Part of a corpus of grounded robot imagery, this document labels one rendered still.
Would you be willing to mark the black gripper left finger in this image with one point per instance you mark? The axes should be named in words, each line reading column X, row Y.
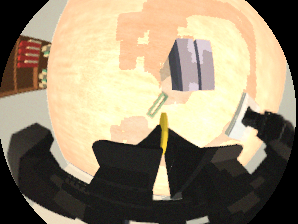
column 143, row 157

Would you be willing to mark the gold coin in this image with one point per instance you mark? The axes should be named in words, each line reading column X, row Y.
column 164, row 130

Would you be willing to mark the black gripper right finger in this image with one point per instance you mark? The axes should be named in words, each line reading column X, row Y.
column 184, row 160

